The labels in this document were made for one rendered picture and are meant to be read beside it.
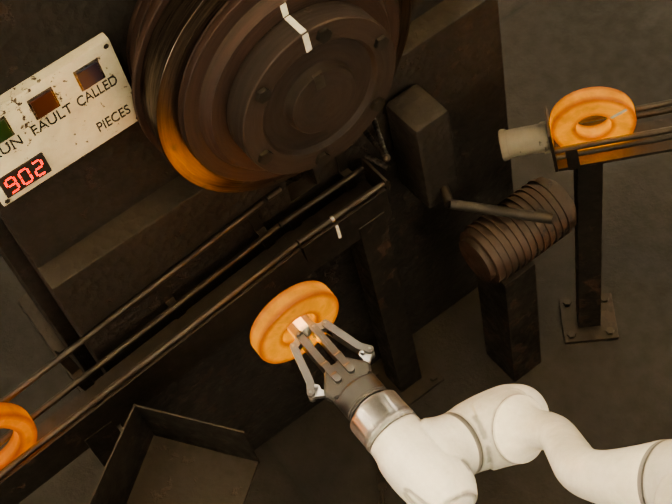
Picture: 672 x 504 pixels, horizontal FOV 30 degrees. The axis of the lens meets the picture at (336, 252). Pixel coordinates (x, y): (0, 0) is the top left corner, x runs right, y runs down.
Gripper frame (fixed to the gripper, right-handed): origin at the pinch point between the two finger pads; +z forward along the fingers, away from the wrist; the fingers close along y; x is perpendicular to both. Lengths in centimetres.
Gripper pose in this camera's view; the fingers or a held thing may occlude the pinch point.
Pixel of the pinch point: (293, 318)
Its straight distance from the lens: 198.6
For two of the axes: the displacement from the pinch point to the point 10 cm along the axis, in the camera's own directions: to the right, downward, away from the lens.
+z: -5.9, -6.4, 4.9
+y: 8.0, -5.6, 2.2
